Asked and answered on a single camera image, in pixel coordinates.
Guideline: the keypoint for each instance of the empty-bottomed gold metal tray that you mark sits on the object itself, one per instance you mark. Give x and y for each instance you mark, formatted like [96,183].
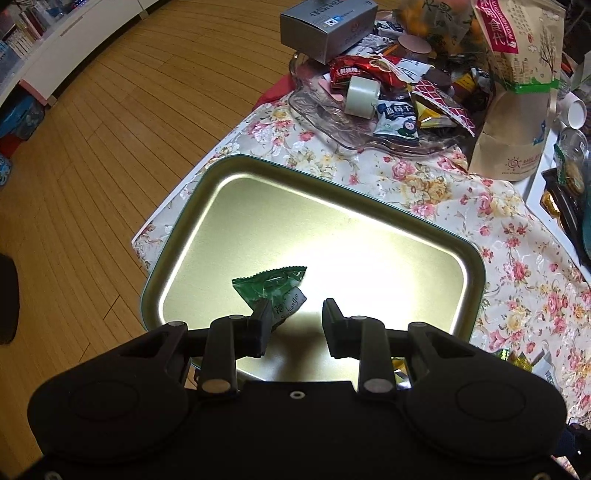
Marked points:
[323,240]

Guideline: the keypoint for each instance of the blue white snack packet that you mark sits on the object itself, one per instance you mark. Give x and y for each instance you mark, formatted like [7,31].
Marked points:
[397,122]

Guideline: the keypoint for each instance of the white cabinet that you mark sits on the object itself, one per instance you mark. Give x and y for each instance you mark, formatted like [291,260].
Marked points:
[69,46]

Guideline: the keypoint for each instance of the white cup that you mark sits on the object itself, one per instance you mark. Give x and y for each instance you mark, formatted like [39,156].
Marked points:
[575,113]

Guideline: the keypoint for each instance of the floral tablecloth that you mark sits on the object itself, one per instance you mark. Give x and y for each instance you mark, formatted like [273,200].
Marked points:
[508,258]

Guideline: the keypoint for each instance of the bag of oranges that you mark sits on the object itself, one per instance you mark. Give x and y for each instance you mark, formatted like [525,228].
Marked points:
[443,23]

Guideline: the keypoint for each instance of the white tray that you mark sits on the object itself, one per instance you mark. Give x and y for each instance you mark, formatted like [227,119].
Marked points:
[542,184]

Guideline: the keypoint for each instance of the green candy packet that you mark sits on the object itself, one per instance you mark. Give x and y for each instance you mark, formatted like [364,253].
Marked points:
[268,288]

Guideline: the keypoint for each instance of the clear glass tray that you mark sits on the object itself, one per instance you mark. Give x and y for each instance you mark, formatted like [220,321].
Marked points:
[323,117]

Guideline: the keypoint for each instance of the tall printed paper bag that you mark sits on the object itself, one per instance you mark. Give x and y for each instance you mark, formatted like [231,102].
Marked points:
[521,41]

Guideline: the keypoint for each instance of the red white lattice packet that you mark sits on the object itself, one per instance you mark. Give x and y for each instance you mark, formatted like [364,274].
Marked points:
[438,97]

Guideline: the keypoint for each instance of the pink round lid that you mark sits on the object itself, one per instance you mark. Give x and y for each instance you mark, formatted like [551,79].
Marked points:
[414,44]

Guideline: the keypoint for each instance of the blue storage box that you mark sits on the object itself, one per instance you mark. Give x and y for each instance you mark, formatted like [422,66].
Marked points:
[21,117]

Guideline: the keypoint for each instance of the silver cardboard box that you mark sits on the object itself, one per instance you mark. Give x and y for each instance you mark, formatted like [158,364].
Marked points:
[323,23]

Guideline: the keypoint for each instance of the dark round object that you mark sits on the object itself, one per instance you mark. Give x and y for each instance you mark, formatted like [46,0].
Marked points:
[8,300]

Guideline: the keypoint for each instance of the red snack packet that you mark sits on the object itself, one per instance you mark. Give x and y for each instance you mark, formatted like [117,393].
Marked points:
[355,69]

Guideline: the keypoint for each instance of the clear tape roll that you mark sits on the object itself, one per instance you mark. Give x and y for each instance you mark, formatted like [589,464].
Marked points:
[360,97]

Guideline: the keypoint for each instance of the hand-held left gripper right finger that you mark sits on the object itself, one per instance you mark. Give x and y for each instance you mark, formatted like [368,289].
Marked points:
[333,328]

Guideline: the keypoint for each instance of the dark brown snack packet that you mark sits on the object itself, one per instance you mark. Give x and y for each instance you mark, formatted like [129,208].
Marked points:
[568,203]

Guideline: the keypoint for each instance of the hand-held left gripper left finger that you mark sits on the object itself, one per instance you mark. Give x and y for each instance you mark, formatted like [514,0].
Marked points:
[259,332]

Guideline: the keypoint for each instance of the yellow snack packet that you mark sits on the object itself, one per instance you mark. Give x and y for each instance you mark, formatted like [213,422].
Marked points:
[431,119]

